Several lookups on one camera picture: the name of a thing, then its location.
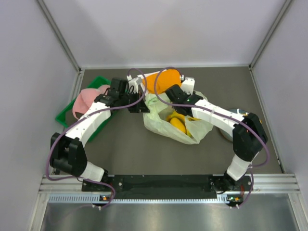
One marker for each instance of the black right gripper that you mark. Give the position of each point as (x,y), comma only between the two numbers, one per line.
(189,96)

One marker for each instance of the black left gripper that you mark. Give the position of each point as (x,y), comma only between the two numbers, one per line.
(141,108)

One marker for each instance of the green avocado print plastic bag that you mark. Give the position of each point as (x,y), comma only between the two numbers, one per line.
(155,121)

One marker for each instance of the yellow mango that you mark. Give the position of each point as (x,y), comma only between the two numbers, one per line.
(177,123)

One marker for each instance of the yellow banana bunch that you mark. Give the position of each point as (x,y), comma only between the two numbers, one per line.
(190,124)
(174,114)

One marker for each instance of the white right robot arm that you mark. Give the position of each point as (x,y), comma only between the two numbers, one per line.
(246,131)

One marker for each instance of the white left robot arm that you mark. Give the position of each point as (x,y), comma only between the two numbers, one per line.
(67,153)

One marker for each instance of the orange folded cloth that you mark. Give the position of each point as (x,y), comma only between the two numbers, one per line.
(173,77)

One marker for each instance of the white paper sheet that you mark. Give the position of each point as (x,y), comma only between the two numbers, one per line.
(145,79)

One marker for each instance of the pink cap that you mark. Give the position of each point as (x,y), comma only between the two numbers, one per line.
(85,99)

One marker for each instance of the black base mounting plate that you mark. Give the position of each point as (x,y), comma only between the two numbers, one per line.
(175,186)

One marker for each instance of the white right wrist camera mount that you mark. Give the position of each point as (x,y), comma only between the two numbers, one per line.
(187,84)

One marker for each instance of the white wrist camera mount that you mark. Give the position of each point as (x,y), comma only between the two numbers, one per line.
(187,84)
(135,84)

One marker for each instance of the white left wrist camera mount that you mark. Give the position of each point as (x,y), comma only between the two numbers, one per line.
(135,84)

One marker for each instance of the aluminium frame rail left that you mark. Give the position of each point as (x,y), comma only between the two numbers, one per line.
(47,14)

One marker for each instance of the aluminium frame rail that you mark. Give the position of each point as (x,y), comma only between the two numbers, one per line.
(47,14)
(278,19)

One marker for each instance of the white slotted cable duct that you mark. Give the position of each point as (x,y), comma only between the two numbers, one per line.
(103,199)

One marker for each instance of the aluminium frame rail right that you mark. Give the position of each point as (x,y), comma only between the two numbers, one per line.
(278,19)

